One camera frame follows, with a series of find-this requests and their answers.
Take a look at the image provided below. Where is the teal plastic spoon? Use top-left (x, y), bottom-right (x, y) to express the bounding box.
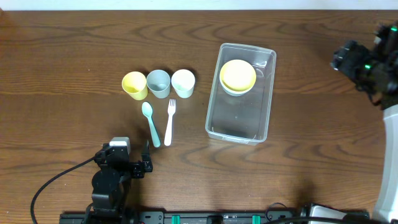
top-left (142, 101), bottom-right (160, 147)

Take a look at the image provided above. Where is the white plastic fork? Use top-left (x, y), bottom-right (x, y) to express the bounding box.
top-left (164, 99), bottom-right (176, 146)

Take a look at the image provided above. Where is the yellow plastic cup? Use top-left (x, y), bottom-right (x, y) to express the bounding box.
top-left (122, 72), bottom-right (148, 101)

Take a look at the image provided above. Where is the grey plastic cup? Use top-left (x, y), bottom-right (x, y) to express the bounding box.
top-left (147, 70), bottom-right (171, 99)

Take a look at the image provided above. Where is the white plastic cup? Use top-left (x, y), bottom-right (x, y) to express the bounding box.
top-left (171, 69), bottom-right (195, 98)

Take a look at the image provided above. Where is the clear plastic container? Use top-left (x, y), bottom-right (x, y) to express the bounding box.
top-left (205, 43), bottom-right (277, 146)

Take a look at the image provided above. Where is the white plastic bowl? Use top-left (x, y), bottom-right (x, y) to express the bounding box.
top-left (220, 82), bottom-right (253, 96)

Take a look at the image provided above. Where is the yellow plastic bowl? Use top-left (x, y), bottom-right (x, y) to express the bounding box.
top-left (220, 59), bottom-right (257, 91)

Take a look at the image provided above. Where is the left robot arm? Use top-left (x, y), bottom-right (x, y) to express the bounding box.
top-left (82, 137), bottom-right (153, 223)

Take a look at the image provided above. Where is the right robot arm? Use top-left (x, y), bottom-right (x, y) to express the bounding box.
top-left (331, 22), bottom-right (397, 223)

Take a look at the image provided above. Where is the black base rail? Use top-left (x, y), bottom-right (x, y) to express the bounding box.
top-left (58, 210), bottom-right (371, 224)

